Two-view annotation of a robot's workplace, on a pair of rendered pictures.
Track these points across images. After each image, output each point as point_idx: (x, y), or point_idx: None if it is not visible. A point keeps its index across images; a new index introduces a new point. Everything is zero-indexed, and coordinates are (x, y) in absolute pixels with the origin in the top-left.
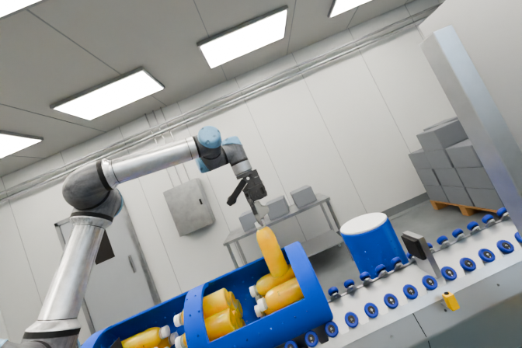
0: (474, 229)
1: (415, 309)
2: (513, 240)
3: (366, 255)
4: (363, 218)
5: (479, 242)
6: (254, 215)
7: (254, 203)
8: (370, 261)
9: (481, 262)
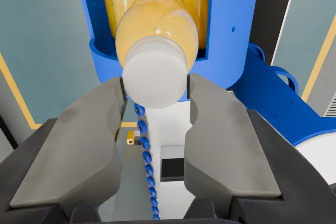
0: (194, 197)
1: (137, 114)
2: (168, 195)
3: (278, 119)
4: (335, 170)
5: (183, 186)
6: (60, 114)
7: (217, 211)
8: (272, 116)
9: (158, 173)
